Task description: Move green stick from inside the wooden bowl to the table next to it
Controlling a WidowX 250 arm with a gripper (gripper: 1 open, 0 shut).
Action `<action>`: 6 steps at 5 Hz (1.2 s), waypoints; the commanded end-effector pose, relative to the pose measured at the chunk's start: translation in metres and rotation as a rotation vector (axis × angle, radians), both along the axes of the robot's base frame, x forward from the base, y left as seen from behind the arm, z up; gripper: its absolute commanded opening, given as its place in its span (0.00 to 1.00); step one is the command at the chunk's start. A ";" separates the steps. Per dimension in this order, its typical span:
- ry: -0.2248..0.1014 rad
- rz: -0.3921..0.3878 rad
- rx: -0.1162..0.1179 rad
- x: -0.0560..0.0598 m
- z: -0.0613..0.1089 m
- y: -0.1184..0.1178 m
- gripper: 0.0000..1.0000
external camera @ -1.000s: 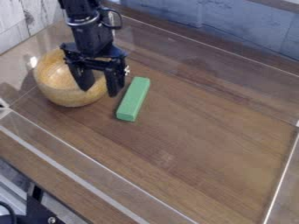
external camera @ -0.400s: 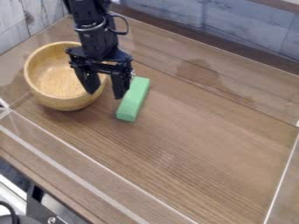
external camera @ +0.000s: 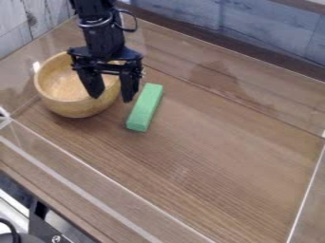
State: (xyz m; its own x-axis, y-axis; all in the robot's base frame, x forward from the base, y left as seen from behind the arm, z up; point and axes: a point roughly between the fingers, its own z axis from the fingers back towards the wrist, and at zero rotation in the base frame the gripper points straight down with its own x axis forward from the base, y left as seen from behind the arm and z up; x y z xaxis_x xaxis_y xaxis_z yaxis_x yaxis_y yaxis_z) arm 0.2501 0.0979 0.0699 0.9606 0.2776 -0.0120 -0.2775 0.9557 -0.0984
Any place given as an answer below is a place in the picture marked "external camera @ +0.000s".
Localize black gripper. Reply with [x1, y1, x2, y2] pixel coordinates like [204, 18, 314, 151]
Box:
[67, 0, 142, 103]

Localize green rectangular stick block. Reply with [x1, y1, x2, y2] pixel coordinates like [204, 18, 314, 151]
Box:
[126, 84, 163, 132]

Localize wooden bowl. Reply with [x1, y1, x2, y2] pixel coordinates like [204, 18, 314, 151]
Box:
[33, 52, 120, 119]

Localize clear acrylic enclosure wall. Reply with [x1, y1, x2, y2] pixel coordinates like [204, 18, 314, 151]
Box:
[0, 21, 325, 243]

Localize black table leg bracket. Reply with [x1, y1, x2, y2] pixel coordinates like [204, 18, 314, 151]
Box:
[28, 199, 76, 243]

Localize black cable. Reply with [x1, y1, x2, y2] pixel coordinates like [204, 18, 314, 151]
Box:
[0, 217, 23, 243]

